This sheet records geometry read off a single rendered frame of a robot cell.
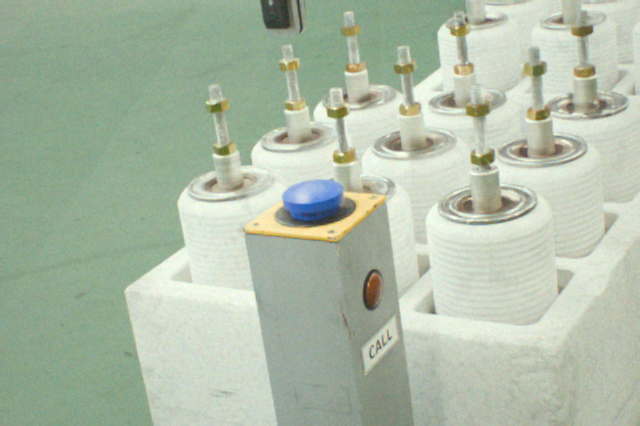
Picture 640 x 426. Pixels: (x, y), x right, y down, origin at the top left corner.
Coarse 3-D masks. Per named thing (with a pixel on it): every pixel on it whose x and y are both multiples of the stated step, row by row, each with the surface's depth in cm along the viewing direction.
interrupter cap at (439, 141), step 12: (396, 132) 110; (432, 132) 109; (444, 132) 108; (372, 144) 108; (384, 144) 107; (396, 144) 108; (432, 144) 107; (444, 144) 105; (384, 156) 105; (396, 156) 104; (408, 156) 103; (420, 156) 103; (432, 156) 104
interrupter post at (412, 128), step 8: (400, 120) 106; (408, 120) 105; (416, 120) 105; (400, 128) 106; (408, 128) 105; (416, 128) 105; (424, 128) 106; (408, 136) 106; (416, 136) 106; (424, 136) 106; (408, 144) 106; (416, 144) 106; (424, 144) 106
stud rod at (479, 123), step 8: (472, 88) 88; (480, 88) 88; (472, 96) 89; (480, 96) 88; (480, 120) 89; (480, 128) 89; (480, 136) 89; (480, 144) 90; (488, 144) 90; (480, 152) 90; (480, 168) 90; (488, 168) 90
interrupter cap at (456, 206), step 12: (456, 192) 94; (468, 192) 94; (504, 192) 93; (516, 192) 93; (528, 192) 92; (444, 204) 93; (456, 204) 92; (468, 204) 93; (504, 204) 92; (516, 204) 91; (528, 204) 90; (444, 216) 91; (456, 216) 90; (468, 216) 90; (480, 216) 89; (492, 216) 89; (504, 216) 88; (516, 216) 89
